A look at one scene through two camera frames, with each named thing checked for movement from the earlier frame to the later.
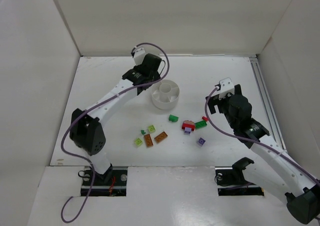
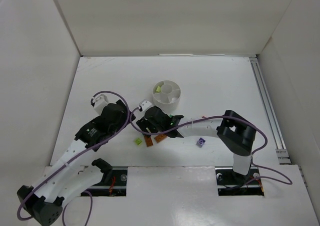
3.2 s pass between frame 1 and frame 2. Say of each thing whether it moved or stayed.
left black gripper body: moved
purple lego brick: stayed
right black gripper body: moved
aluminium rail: stayed
